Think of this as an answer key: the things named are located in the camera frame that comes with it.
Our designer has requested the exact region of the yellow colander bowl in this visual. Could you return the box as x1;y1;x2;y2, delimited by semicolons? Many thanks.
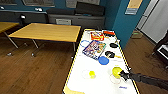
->
111;66;124;79

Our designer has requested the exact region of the yellow plastic cup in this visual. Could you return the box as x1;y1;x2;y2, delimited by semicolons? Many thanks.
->
88;70;97;80

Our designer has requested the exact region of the yellow air hockey table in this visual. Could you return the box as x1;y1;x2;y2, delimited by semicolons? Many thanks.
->
61;28;142;94

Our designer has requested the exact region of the colourful board game box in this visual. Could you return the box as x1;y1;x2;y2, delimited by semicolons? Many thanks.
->
82;39;107;60

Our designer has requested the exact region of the brown cardboard box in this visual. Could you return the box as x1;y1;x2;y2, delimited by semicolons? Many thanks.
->
130;29;145;41

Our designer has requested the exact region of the flat red box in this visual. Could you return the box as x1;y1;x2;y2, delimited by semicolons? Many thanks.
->
102;29;116;37

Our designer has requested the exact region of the black sofa back cushion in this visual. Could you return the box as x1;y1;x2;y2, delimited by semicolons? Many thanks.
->
74;1;107;17

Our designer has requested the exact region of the white paper sign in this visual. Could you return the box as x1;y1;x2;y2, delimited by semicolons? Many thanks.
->
55;18;73;27

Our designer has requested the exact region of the long yellow wooden table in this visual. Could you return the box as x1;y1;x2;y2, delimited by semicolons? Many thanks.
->
8;22;82;53
0;21;21;50

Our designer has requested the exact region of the interior glass window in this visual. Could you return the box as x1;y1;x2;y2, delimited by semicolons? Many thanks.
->
64;0;101;10
0;0;18;6
21;0;56;8

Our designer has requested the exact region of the dark grey low sofa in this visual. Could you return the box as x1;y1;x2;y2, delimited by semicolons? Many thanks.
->
0;10;48;25

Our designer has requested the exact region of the grey wall sofa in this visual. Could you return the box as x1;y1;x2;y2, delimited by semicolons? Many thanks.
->
45;7;107;31

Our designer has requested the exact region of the pale yellow wall sign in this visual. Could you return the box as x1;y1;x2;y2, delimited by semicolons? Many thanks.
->
124;0;144;16

